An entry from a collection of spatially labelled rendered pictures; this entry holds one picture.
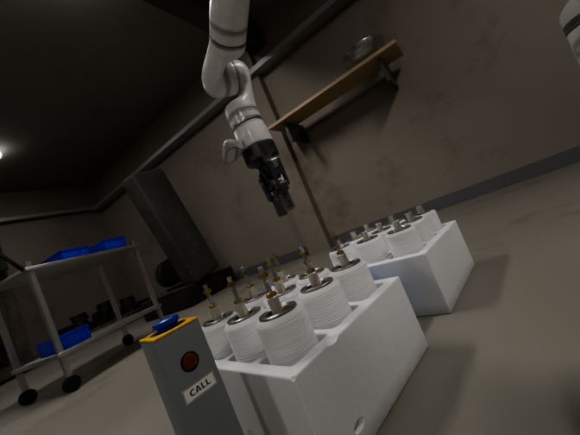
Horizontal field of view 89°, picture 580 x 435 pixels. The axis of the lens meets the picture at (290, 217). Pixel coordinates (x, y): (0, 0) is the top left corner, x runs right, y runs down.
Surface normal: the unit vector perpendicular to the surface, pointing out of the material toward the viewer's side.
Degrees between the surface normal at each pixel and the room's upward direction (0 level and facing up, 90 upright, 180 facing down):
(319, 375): 90
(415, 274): 90
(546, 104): 90
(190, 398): 90
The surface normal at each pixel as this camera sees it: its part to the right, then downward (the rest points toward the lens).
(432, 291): -0.63, 0.23
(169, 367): 0.64, -0.30
